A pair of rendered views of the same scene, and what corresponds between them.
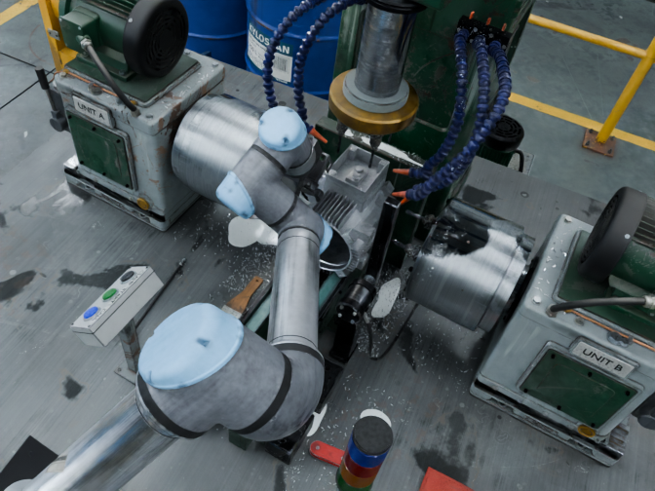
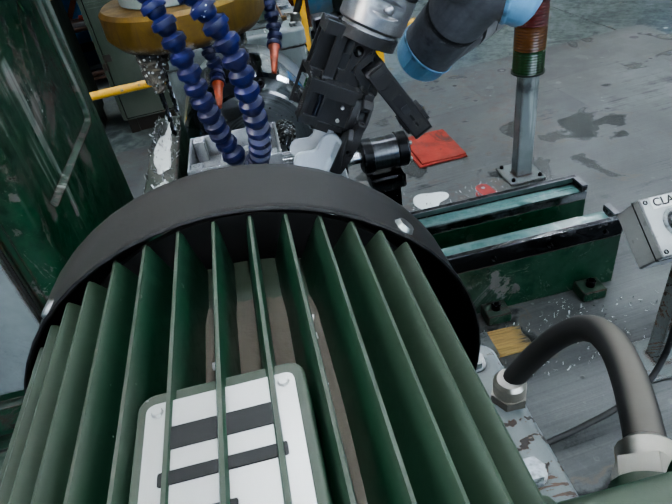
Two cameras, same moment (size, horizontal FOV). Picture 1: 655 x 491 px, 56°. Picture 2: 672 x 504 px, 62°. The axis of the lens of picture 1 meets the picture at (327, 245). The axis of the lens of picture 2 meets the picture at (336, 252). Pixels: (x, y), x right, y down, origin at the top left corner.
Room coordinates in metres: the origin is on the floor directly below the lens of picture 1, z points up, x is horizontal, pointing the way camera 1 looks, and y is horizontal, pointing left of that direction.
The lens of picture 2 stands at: (1.22, 0.62, 1.46)
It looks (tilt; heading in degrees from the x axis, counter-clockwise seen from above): 37 degrees down; 244
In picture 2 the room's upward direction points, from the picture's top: 10 degrees counter-clockwise
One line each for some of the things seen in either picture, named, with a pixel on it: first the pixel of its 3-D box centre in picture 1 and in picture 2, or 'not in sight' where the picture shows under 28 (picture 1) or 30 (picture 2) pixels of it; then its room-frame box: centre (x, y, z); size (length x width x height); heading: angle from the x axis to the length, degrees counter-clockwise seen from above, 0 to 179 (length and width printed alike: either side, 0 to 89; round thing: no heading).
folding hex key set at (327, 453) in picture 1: (329, 454); (490, 197); (0.50, -0.08, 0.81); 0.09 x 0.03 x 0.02; 77
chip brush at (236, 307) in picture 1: (236, 306); (463, 351); (0.82, 0.19, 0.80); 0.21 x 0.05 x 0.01; 159
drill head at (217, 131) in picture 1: (218, 146); not in sight; (1.11, 0.30, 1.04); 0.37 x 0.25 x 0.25; 69
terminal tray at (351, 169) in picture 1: (355, 178); (240, 169); (1.01, -0.04, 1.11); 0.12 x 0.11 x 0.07; 158
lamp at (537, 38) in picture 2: (360, 464); (530, 35); (0.38, -0.11, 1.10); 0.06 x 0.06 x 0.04
